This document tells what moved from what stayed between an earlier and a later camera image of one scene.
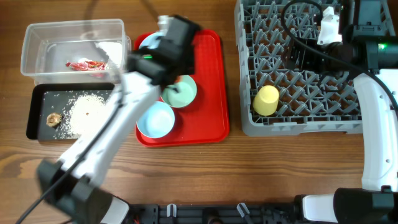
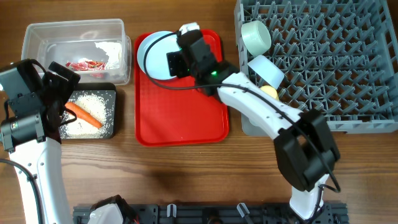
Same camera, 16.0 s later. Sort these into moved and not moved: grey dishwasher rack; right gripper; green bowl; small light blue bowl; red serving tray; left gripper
Moved: left gripper; right gripper; green bowl; small light blue bowl
Not moved: grey dishwasher rack; red serving tray
